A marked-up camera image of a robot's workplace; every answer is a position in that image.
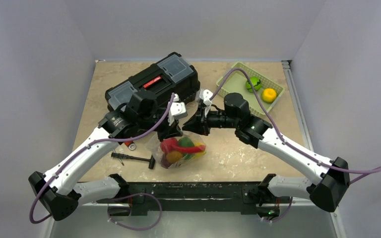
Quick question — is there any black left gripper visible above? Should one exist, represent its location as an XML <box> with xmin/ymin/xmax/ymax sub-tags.
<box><xmin>137</xmin><ymin>109</ymin><xmax>183</xmax><ymax>142</ymax></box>

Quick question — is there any green toy pepper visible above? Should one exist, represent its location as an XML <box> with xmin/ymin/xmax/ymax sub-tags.
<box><xmin>178</xmin><ymin>137</ymin><xmax>194</xmax><ymax>160</ymax></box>

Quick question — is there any red toy apple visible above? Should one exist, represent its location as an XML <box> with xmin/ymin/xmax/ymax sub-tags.
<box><xmin>160</xmin><ymin>137</ymin><xmax>178</xmax><ymax>154</ymax></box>

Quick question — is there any red toy chili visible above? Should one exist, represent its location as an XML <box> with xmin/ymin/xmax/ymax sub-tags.
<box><xmin>175</xmin><ymin>144</ymin><xmax>206</xmax><ymax>154</ymax></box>

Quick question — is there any clear zip top bag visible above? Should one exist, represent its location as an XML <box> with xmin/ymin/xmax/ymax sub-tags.
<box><xmin>145</xmin><ymin>132</ymin><xmax>206</xmax><ymax>169</ymax></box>

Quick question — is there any orange toy fruit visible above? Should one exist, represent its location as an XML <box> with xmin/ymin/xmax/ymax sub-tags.
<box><xmin>166</xmin><ymin>150</ymin><xmax>183</xmax><ymax>164</ymax></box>

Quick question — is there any yellow toy banana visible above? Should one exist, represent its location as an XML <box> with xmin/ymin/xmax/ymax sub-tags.
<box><xmin>193</xmin><ymin>141</ymin><xmax>207</xmax><ymax>159</ymax></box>

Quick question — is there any dark red toy fruit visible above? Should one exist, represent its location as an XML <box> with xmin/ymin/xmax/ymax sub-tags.
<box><xmin>160</xmin><ymin>154</ymin><xmax>171</xmax><ymax>169</ymax></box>

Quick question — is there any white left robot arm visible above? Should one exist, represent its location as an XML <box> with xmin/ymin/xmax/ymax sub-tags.
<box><xmin>28</xmin><ymin>90</ymin><xmax>188</xmax><ymax>224</ymax></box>

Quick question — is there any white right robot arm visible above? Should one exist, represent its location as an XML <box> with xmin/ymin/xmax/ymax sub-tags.
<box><xmin>183</xmin><ymin>93</ymin><xmax>350</xmax><ymax>212</ymax></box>

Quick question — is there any black rubber mallet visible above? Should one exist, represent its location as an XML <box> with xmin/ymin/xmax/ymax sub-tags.
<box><xmin>111</xmin><ymin>152</ymin><xmax>156</xmax><ymax>170</ymax></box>

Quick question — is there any red adjustable wrench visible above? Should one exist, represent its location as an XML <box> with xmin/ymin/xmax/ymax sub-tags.
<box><xmin>124</xmin><ymin>141</ymin><xmax>136</xmax><ymax>151</ymax></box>

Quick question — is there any black plastic toolbox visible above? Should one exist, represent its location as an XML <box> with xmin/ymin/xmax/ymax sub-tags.
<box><xmin>105</xmin><ymin>52</ymin><xmax>200</xmax><ymax>111</ymax></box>

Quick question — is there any green plastic basket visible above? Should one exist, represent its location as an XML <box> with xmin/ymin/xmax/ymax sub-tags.
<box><xmin>216</xmin><ymin>62</ymin><xmax>285</xmax><ymax>117</ymax></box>

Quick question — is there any green toy ball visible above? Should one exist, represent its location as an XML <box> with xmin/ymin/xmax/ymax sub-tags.
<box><xmin>245</xmin><ymin>76</ymin><xmax>262</xmax><ymax>93</ymax></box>

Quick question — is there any yellow toy lemon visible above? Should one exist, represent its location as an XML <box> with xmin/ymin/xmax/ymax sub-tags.
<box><xmin>261</xmin><ymin>88</ymin><xmax>278</xmax><ymax>104</ymax></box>

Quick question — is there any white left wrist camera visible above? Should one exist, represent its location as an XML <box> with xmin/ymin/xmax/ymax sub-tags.
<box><xmin>168</xmin><ymin>93</ymin><xmax>188</xmax><ymax>125</ymax></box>

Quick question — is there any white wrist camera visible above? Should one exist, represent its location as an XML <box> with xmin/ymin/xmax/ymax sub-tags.
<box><xmin>168</xmin><ymin>93</ymin><xmax>188</xmax><ymax>125</ymax></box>
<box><xmin>195</xmin><ymin>88</ymin><xmax>213</xmax><ymax>116</ymax></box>

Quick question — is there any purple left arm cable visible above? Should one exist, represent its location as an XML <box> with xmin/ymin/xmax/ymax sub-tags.
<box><xmin>29</xmin><ymin>93</ymin><xmax>176</xmax><ymax>224</ymax></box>

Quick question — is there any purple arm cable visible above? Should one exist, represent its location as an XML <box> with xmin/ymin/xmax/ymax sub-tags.
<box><xmin>210</xmin><ymin>68</ymin><xmax>381</xmax><ymax>184</ymax></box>
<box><xmin>29</xmin><ymin>93</ymin><xmax>176</xmax><ymax>224</ymax></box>

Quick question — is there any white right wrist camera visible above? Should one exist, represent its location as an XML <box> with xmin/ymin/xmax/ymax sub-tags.
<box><xmin>195</xmin><ymin>88</ymin><xmax>213</xmax><ymax>116</ymax></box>

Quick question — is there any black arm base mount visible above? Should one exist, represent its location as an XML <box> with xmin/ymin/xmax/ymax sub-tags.
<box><xmin>97</xmin><ymin>175</ymin><xmax>290</xmax><ymax>218</ymax></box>

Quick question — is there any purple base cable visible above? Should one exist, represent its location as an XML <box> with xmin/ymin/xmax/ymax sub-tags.
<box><xmin>107</xmin><ymin>192</ymin><xmax>163</xmax><ymax>231</ymax></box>

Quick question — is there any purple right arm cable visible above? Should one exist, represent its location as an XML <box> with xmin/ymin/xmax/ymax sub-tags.
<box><xmin>210</xmin><ymin>68</ymin><xmax>381</xmax><ymax>184</ymax></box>

